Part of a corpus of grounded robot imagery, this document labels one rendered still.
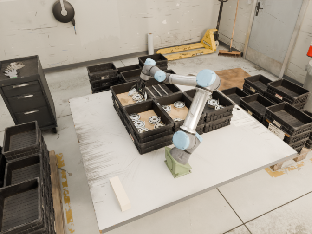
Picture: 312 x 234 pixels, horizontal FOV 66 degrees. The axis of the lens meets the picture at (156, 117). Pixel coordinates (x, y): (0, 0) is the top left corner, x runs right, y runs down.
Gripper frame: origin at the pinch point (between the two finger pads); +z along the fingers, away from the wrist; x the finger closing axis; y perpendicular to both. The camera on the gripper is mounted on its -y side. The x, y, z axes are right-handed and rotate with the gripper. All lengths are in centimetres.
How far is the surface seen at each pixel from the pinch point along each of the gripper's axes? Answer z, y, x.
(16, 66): 66, -118, -125
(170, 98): 2.1, -18.2, 34.7
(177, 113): 7.1, -2.4, 40.3
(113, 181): 34, 60, -9
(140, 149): 26.6, 31.1, 10.4
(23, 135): 95, -33, -90
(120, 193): 33, 70, -4
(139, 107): 13.0, -8.8, 7.7
